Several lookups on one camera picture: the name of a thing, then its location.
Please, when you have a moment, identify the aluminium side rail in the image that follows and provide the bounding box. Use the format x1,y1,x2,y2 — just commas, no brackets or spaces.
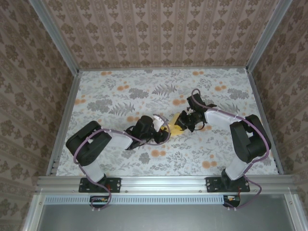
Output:
246,68,284,176
46,71,84,176

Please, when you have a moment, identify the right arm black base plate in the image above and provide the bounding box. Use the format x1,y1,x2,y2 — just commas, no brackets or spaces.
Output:
205,176,251,193

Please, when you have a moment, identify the long aluminium frame rail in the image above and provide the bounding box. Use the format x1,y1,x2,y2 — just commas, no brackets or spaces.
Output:
35,175,299,193

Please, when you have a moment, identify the slotted grey cable duct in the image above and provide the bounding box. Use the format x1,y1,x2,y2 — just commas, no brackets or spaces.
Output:
44,194,225,204

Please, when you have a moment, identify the aluminium frame post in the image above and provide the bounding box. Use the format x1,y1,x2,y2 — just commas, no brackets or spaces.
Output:
28,0,80,74
245,0,293,73

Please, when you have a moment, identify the short aluminium rail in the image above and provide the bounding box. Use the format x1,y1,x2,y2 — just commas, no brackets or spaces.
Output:
283,193,308,231
21,193,46,231

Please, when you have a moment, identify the floral patterned tablecloth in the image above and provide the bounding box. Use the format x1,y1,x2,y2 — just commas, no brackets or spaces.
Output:
55,68,280,177

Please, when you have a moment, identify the yellow cloth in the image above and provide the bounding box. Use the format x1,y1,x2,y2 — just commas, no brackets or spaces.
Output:
168,112,187,136

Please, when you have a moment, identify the small black controller board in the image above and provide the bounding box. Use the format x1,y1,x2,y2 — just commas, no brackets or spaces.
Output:
89,196,109,209
223,195,242,208

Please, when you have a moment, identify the grey metal panel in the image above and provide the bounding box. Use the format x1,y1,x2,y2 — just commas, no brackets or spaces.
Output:
36,203,298,231

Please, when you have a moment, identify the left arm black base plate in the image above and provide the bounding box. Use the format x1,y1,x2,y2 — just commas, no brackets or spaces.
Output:
78,177,122,193

